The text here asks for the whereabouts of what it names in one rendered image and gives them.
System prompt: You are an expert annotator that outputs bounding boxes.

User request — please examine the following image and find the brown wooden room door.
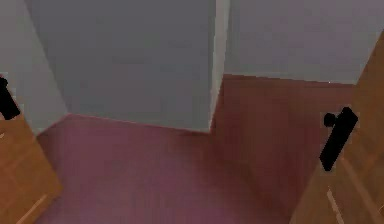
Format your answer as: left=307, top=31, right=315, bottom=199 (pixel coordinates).
left=0, top=112, right=64, bottom=224
left=288, top=30, right=384, bottom=224

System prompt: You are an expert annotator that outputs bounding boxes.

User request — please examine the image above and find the black door handle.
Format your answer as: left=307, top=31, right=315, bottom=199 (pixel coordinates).
left=0, top=75, right=22, bottom=121
left=319, top=106, right=360, bottom=172

